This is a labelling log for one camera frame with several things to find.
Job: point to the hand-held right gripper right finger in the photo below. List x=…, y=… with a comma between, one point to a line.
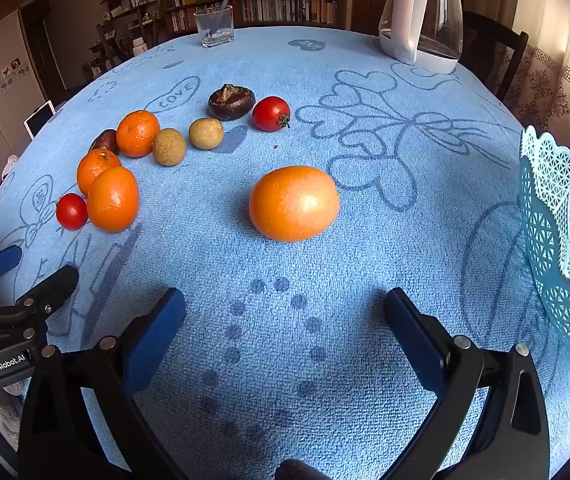
x=410, y=342

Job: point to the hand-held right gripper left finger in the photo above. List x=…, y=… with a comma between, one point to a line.
x=157, y=342

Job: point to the small red cherry tomato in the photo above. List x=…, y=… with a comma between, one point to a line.
x=71, y=211

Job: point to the smooth oval orange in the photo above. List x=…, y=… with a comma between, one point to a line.
x=294, y=203
x=113, y=202

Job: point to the orange tangerine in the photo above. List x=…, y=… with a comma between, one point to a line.
x=94, y=167
x=137, y=133

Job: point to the light blue lattice basket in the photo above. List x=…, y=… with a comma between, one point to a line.
x=565, y=260

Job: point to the grey fuzzy cloth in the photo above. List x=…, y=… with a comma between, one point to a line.
x=9, y=400

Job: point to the blue printed tablecloth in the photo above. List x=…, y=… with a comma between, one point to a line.
x=390, y=260

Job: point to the white tablet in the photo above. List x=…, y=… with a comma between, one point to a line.
x=39, y=119

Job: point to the dark red date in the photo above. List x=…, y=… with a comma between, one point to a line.
x=101, y=141

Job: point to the tan longan fruit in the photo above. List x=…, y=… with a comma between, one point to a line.
x=169, y=147
x=206, y=133

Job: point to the red tomato with stem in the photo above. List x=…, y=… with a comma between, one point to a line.
x=270, y=113

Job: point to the dark wooden display rack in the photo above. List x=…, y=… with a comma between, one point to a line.
x=130, y=5

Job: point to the clear drinking glass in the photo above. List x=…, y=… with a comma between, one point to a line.
x=214, y=27

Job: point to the patterned beige curtain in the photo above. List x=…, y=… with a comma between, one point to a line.
x=555, y=75

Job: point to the dark wooden chair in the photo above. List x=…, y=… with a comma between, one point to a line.
x=495, y=45

